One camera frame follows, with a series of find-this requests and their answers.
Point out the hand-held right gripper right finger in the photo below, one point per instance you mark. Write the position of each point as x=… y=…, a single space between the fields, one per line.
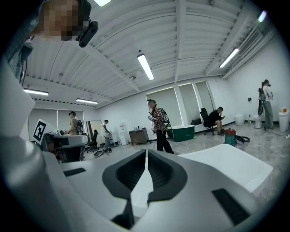
x=170 y=179

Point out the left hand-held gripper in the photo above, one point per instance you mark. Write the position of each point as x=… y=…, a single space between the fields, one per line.
x=74 y=140

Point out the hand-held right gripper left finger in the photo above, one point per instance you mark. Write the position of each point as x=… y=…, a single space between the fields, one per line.
x=117 y=181

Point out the white bathtub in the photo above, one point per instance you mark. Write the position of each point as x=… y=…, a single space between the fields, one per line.
x=226 y=163

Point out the green bathtub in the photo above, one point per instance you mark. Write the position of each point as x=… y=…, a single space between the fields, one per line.
x=183 y=133

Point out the person's head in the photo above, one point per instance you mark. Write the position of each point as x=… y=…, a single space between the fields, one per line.
x=61 y=18

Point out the black office chair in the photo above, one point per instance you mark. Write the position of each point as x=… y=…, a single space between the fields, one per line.
x=204 y=117
x=93 y=140

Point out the standing mirror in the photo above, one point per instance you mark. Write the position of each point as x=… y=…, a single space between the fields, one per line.
x=91 y=127

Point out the white water dispenser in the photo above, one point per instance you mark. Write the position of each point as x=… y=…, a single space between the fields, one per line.
x=124 y=133

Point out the brown wooden cabinet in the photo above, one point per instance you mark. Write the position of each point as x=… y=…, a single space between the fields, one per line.
x=138 y=137

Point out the black bag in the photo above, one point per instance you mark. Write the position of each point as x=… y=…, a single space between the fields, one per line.
x=196 y=122

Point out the red and green vacuum cleaner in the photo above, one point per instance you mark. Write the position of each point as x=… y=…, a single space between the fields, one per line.
x=230 y=137

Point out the green bottle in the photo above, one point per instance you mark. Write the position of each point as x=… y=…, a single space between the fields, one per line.
x=249 y=121

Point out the person's plaid shirt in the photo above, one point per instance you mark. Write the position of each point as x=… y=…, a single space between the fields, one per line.
x=19 y=54

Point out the white trash bin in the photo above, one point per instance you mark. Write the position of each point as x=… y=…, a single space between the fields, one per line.
x=283 y=122

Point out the orange box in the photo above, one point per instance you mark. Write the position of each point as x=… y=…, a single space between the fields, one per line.
x=283 y=110

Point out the ceiling air vent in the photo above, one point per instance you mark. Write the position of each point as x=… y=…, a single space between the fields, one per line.
x=250 y=43

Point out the black head-mounted camera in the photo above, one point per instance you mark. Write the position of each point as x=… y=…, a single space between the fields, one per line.
x=88 y=34

